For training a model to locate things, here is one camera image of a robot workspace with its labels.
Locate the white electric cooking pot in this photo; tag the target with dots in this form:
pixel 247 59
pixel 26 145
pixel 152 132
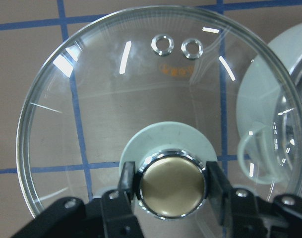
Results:
pixel 269 118

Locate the glass pot lid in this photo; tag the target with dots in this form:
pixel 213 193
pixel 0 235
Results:
pixel 156 85

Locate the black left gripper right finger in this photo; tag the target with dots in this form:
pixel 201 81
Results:
pixel 245 215

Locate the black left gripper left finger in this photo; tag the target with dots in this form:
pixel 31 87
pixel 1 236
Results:
pixel 109 216

